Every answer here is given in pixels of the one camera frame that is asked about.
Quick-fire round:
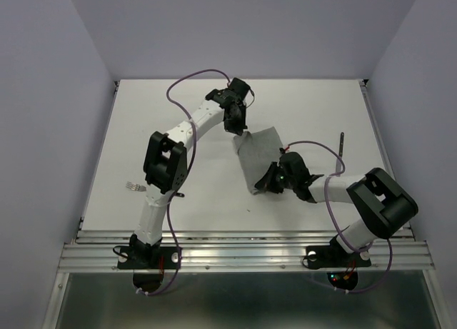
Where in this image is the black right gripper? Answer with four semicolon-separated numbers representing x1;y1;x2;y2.
255;161;296;193

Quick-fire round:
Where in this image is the grey cloth napkin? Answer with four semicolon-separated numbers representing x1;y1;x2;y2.
233;126;283;195

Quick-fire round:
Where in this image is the black handled knife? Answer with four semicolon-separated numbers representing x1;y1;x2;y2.
335;132;345;173

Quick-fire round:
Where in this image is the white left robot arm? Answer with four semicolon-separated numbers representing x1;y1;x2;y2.
129;78;251;268

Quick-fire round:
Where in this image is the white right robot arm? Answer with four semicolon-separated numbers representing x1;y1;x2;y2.
255;152;418;265

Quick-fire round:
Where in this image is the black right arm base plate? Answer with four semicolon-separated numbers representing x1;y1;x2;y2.
301;245;371;270

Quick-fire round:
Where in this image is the black handled fork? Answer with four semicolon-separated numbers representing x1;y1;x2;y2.
125;181;186;198

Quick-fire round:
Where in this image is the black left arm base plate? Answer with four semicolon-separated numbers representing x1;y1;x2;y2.
113;246;181;270

